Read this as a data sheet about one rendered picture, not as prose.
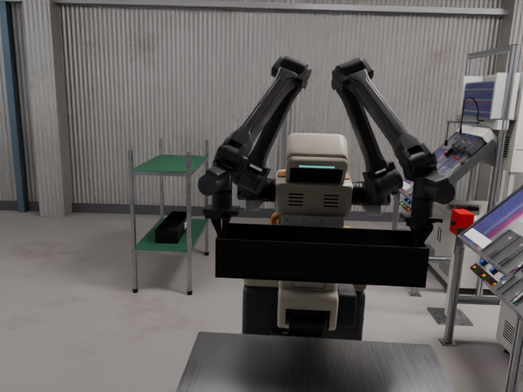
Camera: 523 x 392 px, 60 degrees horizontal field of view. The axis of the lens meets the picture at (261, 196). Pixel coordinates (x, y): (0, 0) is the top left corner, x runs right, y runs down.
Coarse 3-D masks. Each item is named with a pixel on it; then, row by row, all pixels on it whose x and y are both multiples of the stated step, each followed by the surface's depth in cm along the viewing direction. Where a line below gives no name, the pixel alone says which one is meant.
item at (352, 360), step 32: (192, 352) 127; (224, 352) 127; (256, 352) 128; (288, 352) 128; (320, 352) 129; (352, 352) 129; (384, 352) 130; (416, 352) 130; (192, 384) 113; (224, 384) 113; (256, 384) 114; (288, 384) 114; (320, 384) 115; (352, 384) 115; (384, 384) 115; (416, 384) 116; (448, 384) 116
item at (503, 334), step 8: (504, 304) 273; (504, 312) 273; (512, 312) 264; (504, 320) 273; (512, 320) 264; (504, 328) 272; (512, 328) 264; (496, 336) 283; (504, 336) 272; (512, 336) 263; (504, 344) 272
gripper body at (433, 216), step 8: (416, 200) 124; (416, 208) 124; (424, 208) 123; (432, 208) 124; (400, 216) 130; (408, 216) 125; (416, 216) 125; (424, 216) 124; (432, 216) 125; (440, 216) 125
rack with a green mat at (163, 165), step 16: (160, 144) 408; (208, 144) 406; (128, 160) 323; (160, 160) 376; (176, 160) 378; (192, 160) 381; (208, 160) 410; (128, 176) 326; (160, 176) 414; (176, 176) 325; (160, 192) 417; (160, 208) 421; (192, 224) 407; (208, 224) 423; (144, 240) 359; (192, 240) 362; (208, 240) 427
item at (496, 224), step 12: (504, 204) 260; (516, 204) 251; (492, 216) 259; (504, 216) 250; (516, 216) 242; (480, 228) 258; (492, 228) 250; (504, 228) 241; (468, 240) 257; (480, 240) 248; (492, 240) 241
